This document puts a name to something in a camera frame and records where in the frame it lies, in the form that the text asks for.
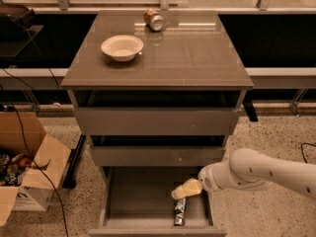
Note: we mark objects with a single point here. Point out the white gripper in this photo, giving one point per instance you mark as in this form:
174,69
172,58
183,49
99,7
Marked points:
206,179

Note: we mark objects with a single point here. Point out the silver blue redbull can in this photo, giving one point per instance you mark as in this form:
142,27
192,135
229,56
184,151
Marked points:
180,211

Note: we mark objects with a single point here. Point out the grey top drawer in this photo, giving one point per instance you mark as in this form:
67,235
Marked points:
160,113

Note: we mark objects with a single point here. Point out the white bowl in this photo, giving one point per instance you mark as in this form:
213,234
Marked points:
122,48

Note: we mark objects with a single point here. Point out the grey bottom drawer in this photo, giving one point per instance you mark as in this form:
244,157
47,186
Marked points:
138,203

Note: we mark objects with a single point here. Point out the tan soda can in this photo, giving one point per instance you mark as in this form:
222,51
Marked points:
153,19

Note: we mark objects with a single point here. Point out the open cardboard box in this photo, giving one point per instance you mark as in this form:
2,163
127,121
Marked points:
23,133

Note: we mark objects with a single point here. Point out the grey drawer cabinet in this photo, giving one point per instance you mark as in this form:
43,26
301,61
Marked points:
192,53

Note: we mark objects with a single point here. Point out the items inside cardboard box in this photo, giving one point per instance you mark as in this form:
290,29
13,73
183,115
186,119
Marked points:
13,167

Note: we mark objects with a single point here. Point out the grey middle drawer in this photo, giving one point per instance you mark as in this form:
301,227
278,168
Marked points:
157,150

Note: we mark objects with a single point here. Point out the black metal floor bar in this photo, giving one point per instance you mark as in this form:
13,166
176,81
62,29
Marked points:
69,181

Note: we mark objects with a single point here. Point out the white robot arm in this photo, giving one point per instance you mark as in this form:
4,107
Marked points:
249,170

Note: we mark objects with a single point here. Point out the grey drawer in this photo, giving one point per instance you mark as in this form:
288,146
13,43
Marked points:
138,203
157,150
160,113

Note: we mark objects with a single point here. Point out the black device on shelf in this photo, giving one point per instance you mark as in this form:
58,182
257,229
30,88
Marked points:
14,20

